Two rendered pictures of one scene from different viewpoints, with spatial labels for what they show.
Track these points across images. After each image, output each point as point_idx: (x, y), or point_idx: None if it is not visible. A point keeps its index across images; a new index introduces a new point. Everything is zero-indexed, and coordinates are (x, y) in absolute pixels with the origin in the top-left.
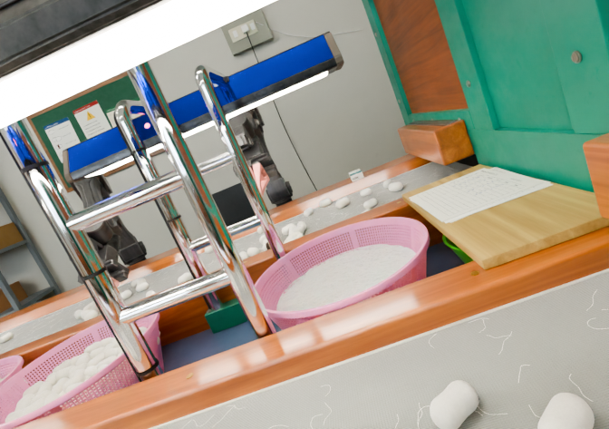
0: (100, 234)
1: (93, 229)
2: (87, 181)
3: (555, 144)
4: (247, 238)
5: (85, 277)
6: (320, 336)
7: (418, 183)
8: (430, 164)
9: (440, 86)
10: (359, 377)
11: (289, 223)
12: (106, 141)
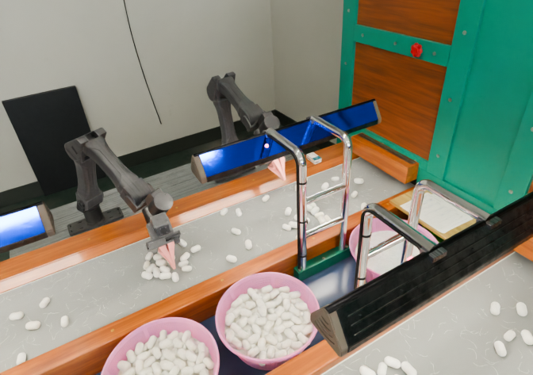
0: (168, 210)
1: (169, 207)
2: (103, 146)
3: (480, 205)
4: (251, 204)
5: (363, 279)
6: None
7: (370, 180)
8: (361, 159)
9: (403, 134)
10: (454, 303)
11: (284, 195)
12: (234, 153)
